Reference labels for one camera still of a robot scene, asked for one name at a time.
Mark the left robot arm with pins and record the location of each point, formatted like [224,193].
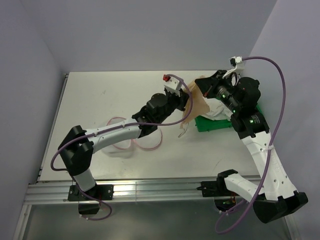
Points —
[79,145]

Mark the white cloth in bin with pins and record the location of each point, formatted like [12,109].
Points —
[217,110]

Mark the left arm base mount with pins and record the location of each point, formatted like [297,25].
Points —
[90,201]

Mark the aluminium frame rail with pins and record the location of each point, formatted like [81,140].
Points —
[170,173]

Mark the beige bra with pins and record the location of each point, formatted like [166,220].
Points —
[196,106]

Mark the green plastic bin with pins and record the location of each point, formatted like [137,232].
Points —
[210,125]

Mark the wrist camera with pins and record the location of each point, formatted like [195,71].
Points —
[237,66]
[173,84]

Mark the white mesh laundry bag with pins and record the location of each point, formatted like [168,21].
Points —
[125,149]

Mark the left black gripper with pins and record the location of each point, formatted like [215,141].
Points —
[181,100]

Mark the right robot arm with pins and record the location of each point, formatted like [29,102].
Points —
[278,196]

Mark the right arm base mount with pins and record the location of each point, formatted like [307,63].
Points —
[224,199]

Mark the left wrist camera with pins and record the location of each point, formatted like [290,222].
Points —
[173,84]

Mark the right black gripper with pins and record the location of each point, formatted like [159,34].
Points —
[209,84]

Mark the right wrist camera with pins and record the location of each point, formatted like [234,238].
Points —
[237,66]

